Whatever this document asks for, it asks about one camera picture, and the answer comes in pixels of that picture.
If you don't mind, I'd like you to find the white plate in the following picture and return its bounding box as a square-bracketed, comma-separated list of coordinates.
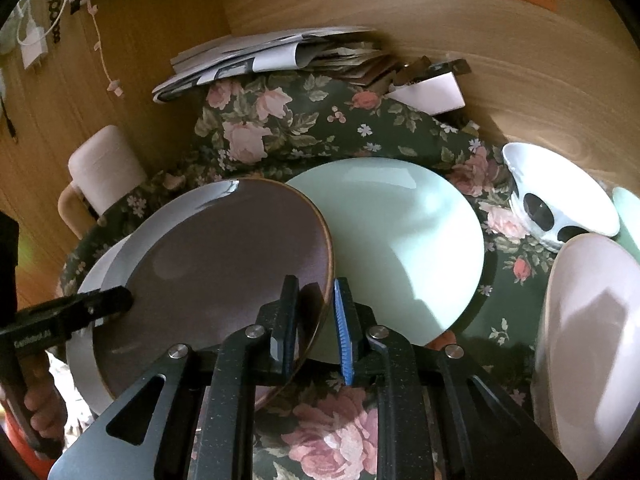
[66, 179, 248, 414]

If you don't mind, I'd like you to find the mauve brown-rimmed plate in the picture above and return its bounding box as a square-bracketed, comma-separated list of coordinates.
[92, 179, 333, 398]

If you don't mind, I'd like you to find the mint green plate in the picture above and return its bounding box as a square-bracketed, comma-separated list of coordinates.
[288, 157, 485, 346]

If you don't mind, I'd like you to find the white panda bowl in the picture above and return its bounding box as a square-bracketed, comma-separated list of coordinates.
[502, 142, 620, 252]

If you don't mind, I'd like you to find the pink bowl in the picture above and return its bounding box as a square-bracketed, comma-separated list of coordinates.
[530, 234, 639, 479]

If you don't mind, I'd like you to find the mint green bowl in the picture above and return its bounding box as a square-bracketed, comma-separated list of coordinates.
[612, 186, 640, 261]

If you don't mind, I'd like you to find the person's left hand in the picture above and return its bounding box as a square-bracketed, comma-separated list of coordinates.
[21, 351, 67, 442]

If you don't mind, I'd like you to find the floral dark green cloth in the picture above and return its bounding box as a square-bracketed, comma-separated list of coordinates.
[56, 71, 557, 480]

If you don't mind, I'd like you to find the white small box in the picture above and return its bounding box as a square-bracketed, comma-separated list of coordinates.
[387, 72, 465, 116]

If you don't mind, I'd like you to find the stack of papers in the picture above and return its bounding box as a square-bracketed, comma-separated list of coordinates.
[152, 25, 390, 103]

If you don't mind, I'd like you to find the white charger plug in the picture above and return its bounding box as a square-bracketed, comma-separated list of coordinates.
[20, 25, 49, 70]

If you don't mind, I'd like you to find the patterned headband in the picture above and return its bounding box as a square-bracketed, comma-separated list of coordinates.
[44, 0, 82, 46]

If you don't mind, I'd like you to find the pink mug with handle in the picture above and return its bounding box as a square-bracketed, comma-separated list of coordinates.
[58, 125, 146, 240]

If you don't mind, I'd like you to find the beige hanging cord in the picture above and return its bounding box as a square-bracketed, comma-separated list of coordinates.
[81, 0, 125, 99]

